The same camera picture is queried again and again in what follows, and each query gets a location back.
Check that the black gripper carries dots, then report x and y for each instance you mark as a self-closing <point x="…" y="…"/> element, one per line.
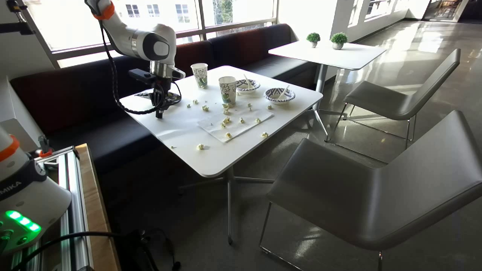
<point x="161" y="86"/>

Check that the white side table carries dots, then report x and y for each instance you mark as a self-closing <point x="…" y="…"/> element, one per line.
<point x="331" y="54"/>

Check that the patterned white paper cup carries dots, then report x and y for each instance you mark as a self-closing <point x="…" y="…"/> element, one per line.
<point x="227" y="90"/>
<point x="200" y="75"/>

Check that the small green potted plant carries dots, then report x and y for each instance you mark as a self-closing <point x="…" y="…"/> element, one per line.
<point x="313" y="37"/>
<point x="339" y="39"/>

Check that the large grey lounge chair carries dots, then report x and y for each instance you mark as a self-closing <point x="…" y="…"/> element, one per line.
<point x="381" y="190"/>

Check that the metal table pedestal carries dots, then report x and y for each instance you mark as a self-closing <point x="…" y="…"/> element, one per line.
<point x="229" y="211"/>

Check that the grey chair with metal legs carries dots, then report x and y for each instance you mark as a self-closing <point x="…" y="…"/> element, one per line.
<point x="396" y="99"/>

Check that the black stand base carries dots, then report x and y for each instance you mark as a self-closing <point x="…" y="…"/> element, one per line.
<point x="145" y="250"/>

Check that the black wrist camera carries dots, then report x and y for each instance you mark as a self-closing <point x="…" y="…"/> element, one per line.
<point x="142" y="75"/>

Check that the dark window frame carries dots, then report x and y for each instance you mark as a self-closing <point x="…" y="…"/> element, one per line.
<point x="256" y="22"/>

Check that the grey bowl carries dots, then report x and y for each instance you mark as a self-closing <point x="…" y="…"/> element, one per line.
<point x="279" y="95"/>

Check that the wooden stand board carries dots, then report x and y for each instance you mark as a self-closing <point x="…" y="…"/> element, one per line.
<point x="98" y="211"/>

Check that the white square table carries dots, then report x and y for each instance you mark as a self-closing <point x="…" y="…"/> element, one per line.
<point x="60" y="95"/>

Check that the black mounting bracket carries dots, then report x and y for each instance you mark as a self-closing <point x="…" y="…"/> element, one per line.
<point x="17" y="27"/>

